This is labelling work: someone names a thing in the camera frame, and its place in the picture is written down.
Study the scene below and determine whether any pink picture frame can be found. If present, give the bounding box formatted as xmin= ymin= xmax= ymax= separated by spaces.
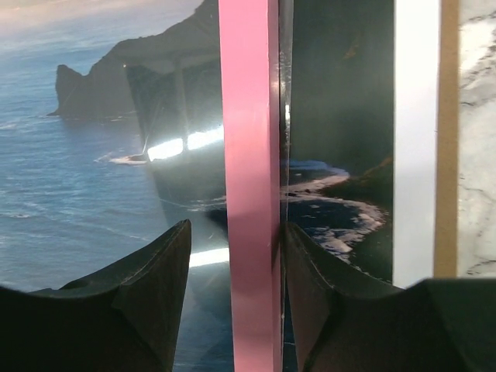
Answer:
xmin=219 ymin=0 xmax=282 ymax=371

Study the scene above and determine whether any seascape photo print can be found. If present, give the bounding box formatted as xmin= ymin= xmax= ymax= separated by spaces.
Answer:
xmin=1 ymin=1 xmax=394 ymax=371

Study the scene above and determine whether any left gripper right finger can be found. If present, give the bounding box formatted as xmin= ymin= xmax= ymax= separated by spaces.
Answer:
xmin=282 ymin=223 xmax=495 ymax=371

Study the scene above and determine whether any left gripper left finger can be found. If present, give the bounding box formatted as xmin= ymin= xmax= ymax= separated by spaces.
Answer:
xmin=1 ymin=220 xmax=191 ymax=371

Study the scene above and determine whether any brown fibreboard backing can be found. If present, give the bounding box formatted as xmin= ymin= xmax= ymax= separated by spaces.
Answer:
xmin=433 ymin=0 xmax=460 ymax=278

